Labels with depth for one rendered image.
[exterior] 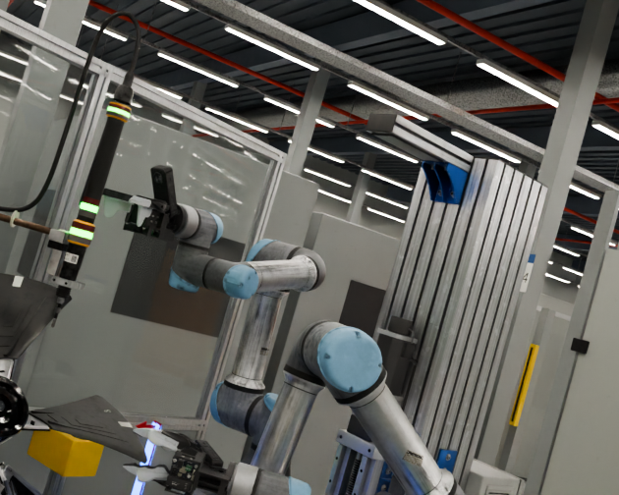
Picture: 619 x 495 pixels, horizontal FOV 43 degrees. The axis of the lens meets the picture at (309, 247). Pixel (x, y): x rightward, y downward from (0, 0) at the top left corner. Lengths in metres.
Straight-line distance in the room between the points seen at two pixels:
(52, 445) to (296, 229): 2.83
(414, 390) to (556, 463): 0.94
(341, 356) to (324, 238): 3.84
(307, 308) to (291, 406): 3.68
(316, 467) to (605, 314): 3.21
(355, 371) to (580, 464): 1.48
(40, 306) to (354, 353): 0.66
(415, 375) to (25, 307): 0.97
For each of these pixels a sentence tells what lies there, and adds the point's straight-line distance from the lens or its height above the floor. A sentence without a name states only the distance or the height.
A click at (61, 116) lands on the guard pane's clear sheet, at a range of 2.40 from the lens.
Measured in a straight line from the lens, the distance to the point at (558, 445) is 2.88.
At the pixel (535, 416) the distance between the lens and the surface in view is 9.12.
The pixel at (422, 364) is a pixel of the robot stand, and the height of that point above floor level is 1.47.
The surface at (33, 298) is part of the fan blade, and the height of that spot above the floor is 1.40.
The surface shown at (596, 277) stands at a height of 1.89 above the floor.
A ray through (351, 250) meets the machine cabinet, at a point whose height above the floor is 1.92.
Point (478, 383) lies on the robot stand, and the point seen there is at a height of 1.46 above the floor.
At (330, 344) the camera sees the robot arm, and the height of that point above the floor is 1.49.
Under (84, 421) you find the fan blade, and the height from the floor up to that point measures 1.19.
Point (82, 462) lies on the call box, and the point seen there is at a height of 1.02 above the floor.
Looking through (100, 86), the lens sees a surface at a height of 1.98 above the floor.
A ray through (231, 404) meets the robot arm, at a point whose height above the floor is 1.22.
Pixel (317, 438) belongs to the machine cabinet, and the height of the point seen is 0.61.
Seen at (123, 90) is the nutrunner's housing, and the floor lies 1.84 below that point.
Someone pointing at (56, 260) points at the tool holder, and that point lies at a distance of 1.59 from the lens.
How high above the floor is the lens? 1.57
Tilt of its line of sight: 3 degrees up
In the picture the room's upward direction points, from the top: 16 degrees clockwise
